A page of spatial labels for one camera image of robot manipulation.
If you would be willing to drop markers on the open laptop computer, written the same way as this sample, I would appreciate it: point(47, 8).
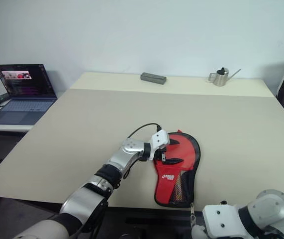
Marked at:
point(20, 109)

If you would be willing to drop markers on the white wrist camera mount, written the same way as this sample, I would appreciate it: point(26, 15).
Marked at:
point(221, 219)
point(160, 139)

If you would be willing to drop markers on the silver zipper pull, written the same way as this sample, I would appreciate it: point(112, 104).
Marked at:
point(193, 214)

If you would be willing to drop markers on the red paddle case black trim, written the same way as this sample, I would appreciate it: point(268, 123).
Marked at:
point(165, 189)

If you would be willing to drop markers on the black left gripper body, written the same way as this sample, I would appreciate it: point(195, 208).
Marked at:
point(159, 156)

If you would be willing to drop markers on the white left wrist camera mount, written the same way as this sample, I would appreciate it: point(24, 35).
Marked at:
point(160, 139)

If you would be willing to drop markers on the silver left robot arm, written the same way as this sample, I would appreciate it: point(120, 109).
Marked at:
point(129, 152)

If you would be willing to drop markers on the grey oblong case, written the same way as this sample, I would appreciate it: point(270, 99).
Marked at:
point(153, 78)

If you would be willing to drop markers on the silver metal watering can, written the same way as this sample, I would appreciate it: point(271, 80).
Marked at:
point(220, 78)

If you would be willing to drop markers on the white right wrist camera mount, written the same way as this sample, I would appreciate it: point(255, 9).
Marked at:
point(221, 219)

